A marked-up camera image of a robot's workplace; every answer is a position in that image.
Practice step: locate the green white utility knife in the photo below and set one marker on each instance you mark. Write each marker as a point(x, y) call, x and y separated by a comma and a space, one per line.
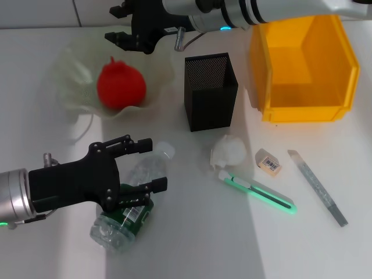
point(261, 194)

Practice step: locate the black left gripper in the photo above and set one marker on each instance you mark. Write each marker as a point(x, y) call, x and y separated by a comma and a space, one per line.
point(75, 183)

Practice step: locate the clear water bottle green label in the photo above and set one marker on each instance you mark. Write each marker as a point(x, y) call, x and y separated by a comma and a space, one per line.
point(113, 235)

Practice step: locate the grey metal file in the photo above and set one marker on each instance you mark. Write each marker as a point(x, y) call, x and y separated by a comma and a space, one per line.
point(316, 186)

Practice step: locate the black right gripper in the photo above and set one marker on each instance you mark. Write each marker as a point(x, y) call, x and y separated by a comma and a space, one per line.
point(154, 20)

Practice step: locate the beige eraser with barcode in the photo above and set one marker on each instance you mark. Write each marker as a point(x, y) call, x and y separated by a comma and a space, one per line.
point(268, 162)

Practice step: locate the white paper ball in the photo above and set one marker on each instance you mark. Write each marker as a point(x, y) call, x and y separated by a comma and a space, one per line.
point(231, 149)

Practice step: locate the black mesh pen holder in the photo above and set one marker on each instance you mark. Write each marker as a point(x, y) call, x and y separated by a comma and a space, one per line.
point(210, 107)

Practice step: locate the red round fruit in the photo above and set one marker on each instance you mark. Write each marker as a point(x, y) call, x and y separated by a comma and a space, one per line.
point(120, 84)

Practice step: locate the yellow plastic bin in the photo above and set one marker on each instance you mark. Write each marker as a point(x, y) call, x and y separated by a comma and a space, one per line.
point(305, 113)

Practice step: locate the translucent wavy fruit plate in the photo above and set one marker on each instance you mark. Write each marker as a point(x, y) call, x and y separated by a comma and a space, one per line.
point(72, 87)

